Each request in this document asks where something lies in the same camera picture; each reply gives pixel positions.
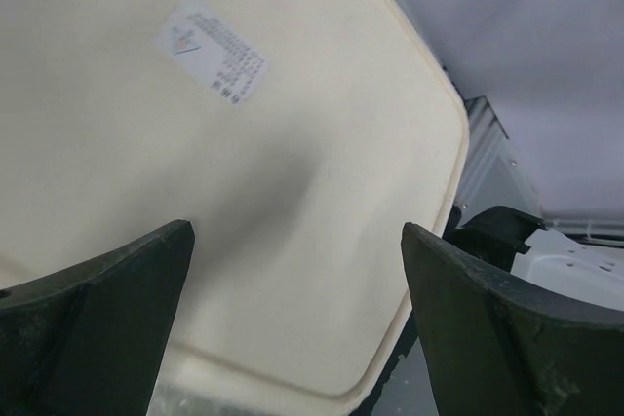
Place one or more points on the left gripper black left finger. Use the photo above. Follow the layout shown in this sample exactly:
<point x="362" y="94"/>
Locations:
<point x="90" y="339"/>

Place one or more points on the aluminium rail frame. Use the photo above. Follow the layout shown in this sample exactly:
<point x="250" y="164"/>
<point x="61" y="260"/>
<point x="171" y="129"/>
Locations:
<point x="542" y="83"/>

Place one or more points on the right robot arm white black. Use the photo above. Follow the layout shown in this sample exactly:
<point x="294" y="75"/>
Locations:
<point x="521" y="244"/>

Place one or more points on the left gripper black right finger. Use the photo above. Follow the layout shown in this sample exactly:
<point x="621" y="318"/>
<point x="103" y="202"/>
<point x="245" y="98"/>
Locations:
<point x="495" y="344"/>

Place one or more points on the beige perforated plastic basket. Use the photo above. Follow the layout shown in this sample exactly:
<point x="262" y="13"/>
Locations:
<point x="297" y="136"/>

